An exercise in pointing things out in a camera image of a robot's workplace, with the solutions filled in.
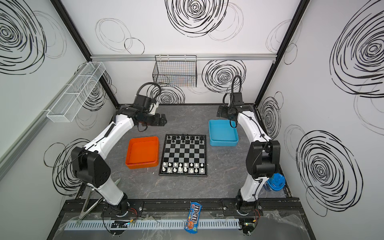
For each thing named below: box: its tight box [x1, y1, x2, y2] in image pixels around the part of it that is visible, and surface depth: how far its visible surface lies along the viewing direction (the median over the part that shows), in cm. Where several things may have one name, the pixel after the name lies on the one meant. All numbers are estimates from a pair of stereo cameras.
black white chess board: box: [158, 134, 208, 177], surface depth 93 cm
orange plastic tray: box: [125, 136, 160, 169], surface depth 93 cm
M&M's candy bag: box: [184, 202, 203, 234], surface depth 72 cm
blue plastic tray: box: [208, 119, 239, 147], surface depth 104 cm
